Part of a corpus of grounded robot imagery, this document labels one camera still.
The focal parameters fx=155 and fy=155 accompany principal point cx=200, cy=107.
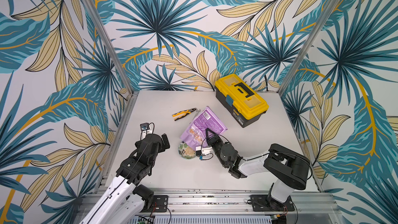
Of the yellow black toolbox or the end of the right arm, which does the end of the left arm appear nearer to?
the end of the right arm

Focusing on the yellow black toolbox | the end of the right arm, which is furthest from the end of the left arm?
the yellow black toolbox

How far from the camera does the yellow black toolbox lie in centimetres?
92
